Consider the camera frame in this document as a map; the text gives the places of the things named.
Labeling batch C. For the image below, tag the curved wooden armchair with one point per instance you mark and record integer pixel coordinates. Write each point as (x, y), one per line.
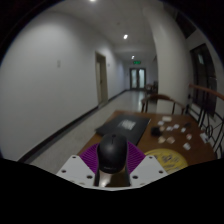
(161, 97)

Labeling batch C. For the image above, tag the red and white cutout sticker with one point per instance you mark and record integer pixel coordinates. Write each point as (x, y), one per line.
(189, 136)

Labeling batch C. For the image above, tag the round yellow mouse pad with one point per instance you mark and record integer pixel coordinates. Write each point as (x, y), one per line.
(170, 158)

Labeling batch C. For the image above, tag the dark wooden chair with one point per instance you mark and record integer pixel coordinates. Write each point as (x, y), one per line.
(151, 87)

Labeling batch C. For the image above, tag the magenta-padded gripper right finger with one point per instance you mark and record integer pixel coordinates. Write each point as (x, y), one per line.
(148, 168)

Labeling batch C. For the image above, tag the small white box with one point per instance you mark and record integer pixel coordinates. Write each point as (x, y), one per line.
(166, 118)

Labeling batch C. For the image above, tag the small black box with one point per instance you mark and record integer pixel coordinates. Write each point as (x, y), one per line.
(155, 131)

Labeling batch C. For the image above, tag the black railing with wooden handrail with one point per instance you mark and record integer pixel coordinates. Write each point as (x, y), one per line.
(206, 113)

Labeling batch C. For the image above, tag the orange and white cutout sticker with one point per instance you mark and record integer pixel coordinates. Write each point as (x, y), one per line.
(170, 140)

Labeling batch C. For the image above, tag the glass double door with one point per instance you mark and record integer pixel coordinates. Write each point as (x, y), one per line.
(137, 78)

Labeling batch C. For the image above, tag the ceiling lights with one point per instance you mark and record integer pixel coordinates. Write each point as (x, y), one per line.
(125, 36)

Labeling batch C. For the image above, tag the dark glass window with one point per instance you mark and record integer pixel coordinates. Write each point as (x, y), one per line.
(203, 78)

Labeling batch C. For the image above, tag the black computer mouse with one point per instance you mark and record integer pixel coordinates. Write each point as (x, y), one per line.
(112, 151)

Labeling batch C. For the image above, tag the closed black laptop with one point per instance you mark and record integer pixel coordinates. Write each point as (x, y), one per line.
(123, 128)

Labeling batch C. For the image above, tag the side wall door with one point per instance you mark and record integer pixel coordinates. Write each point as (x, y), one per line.
(101, 78)

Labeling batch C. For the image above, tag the beige cutout sticker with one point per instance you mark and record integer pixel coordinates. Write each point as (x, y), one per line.
(161, 139)

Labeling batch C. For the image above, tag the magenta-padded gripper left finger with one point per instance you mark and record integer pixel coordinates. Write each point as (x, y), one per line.
(75, 168)

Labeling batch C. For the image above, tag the green exit sign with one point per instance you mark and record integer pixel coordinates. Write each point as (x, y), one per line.
(137, 62)

